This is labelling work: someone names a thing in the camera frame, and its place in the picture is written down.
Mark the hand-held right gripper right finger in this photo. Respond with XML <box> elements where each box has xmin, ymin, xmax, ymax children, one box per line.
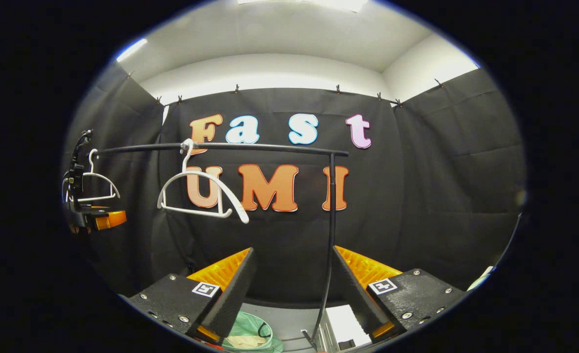
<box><xmin>332</xmin><ymin>245</ymin><xmax>466</xmax><ymax>344</ymax></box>

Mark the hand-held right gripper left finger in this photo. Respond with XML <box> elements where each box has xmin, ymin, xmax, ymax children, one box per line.
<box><xmin>127</xmin><ymin>247</ymin><xmax>258</xmax><ymax>346</ymax></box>

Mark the green laundry hamper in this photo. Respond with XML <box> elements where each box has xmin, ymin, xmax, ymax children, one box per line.
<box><xmin>222</xmin><ymin>311</ymin><xmax>285</xmax><ymax>353</ymax></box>

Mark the cream jacket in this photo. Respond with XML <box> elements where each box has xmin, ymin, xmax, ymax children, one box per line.
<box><xmin>228</xmin><ymin>335</ymin><xmax>269</xmax><ymax>350</ymax></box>

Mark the white clothes hanger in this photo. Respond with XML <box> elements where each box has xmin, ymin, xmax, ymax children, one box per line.
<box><xmin>66</xmin><ymin>149</ymin><xmax>122</xmax><ymax>204</ymax></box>
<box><xmin>157</xmin><ymin>139</ymin><xmax>250</xmax><ymax>225</ymax></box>

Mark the black clothes rack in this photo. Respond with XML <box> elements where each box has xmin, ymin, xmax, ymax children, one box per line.
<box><xmin>96</xmin><ymin>142</ymin><xmax>350</xmax><ymax>351</ymax></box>

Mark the white drawer cabinet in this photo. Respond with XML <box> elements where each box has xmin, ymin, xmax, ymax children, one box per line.
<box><xmin>314</xmin><ymin>304</ymin><xmax>373</xmax><ymax>351</ymax></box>

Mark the white desk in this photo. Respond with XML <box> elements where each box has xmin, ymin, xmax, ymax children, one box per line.
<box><xmin>467</xmin><ymin>266</ymin><xmax>495</xmax><ymax>291</ymax></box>

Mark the black backdrop cloth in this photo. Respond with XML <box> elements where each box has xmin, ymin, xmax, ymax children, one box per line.
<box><xmin>63</xmin><ymin>61</ymin><xmax>528</xmax><ymax>307</ymax></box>

